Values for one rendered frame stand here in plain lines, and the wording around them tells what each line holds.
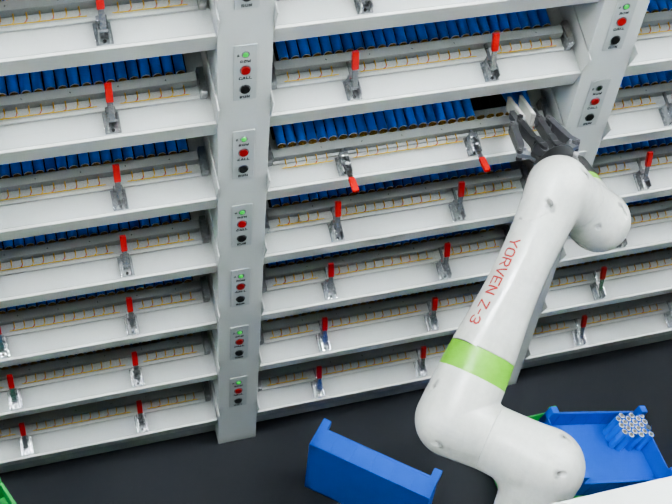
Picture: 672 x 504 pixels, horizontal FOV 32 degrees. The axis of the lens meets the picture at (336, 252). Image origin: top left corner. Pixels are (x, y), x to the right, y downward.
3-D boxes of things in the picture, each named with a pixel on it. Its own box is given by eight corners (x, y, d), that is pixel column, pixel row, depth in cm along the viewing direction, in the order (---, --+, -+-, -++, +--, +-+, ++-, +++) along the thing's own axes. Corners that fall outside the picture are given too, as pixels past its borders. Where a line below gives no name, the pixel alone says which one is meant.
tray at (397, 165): (551, 155, 241) (567, 135, 233) (263, 200, 227) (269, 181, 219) (524, 69, 247) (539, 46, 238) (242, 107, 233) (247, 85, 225)
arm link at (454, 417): (476, 473, 195) (472, 470, 184) (406, 440, 199) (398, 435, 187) (520, 374, 198) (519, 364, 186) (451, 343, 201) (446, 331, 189)
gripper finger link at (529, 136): (547, 162, 222) (541, 164, 221) (518, 130, 230) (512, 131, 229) (550, 145, 219) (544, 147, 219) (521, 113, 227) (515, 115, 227)
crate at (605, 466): (627, 422, 303) (644, 404, 298) (661, 491, 291) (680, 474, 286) (533, 424, 289) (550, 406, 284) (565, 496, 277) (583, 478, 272)
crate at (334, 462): (417, 539, 278) (430, 512, 283) (429, 498, 263) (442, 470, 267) (304, 486, 285) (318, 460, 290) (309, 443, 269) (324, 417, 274)
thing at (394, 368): (485, 370, 302) (500, 357, 289) (254, 416, 288) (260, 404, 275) (464, 296, 308) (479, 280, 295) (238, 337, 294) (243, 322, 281)
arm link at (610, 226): (604, 274, 207) (653, 233, 204) (566, 244, 199) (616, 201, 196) (570, 224, 217) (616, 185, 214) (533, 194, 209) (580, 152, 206)
